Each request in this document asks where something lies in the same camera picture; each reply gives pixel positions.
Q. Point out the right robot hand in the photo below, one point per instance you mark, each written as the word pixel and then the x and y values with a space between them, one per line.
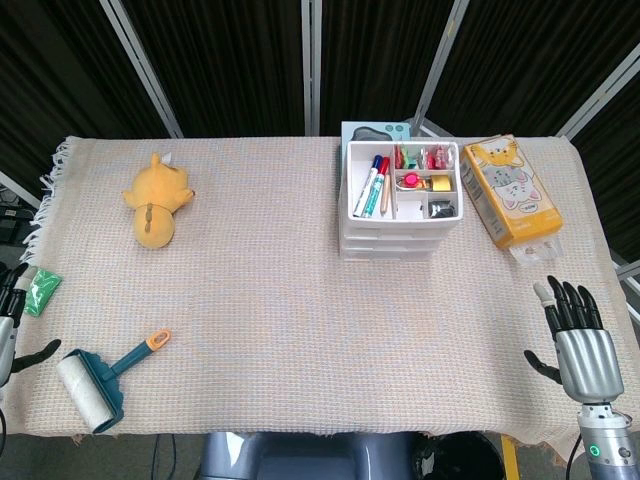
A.
pixel 590 360

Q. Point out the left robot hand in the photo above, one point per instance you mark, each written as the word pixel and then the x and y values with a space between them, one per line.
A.
pixel 6 340

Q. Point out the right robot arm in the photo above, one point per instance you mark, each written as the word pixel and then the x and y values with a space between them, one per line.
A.
pixel 607 450

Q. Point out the white plastic drawer organizer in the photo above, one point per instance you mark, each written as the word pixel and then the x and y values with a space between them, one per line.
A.
pixel 390 240

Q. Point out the green tissue packet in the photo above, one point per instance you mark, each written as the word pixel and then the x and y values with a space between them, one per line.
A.
pixel 45 295

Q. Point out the black trash bin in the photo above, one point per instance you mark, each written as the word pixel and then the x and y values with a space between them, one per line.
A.
pixel 465 460

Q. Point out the yellow cat print tissue pack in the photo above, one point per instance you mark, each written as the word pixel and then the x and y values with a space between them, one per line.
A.
pixel 505 185

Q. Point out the yellow plush toy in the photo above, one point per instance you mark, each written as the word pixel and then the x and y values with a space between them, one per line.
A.
pixel 155 200

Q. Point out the black binder clips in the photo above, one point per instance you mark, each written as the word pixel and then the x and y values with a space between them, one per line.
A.
pixel 440 210

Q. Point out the yellow tape roll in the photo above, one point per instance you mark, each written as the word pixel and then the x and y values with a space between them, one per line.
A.
pixel 440 184

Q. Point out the red candy packet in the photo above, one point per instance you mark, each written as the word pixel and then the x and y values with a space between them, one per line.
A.
pixel 440 157

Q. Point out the pink round badge reel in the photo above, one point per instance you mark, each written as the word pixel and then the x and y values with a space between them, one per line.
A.
pixel 413 180

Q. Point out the wooden pencil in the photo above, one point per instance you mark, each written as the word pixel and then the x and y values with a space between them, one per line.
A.
pixel 385 197

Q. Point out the red cap teal marker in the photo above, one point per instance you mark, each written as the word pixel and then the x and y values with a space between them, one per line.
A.
pixel 375 197

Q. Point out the beige woven tablecloth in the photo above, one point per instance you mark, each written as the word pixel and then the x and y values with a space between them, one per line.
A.
pixel 275 300

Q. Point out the green and red packet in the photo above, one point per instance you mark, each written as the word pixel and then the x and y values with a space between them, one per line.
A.
pixel 404 157

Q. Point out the blue cap white marker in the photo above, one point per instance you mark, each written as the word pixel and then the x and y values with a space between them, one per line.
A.
pixel 369 182

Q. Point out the gray robot torso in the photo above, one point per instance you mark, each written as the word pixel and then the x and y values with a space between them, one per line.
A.
pixel 300 457

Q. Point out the pale teal box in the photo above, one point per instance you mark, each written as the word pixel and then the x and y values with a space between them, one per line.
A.
pixel 370 132

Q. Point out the gray partition frame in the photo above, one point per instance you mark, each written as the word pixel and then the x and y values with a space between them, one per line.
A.
pixel 600 95
pixel 20 189
pixel 627 272
pixel 145 70
pixel 311 65
pixel 440 55

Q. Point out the yellow post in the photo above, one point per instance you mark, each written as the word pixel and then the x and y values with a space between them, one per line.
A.
pixel 509 457

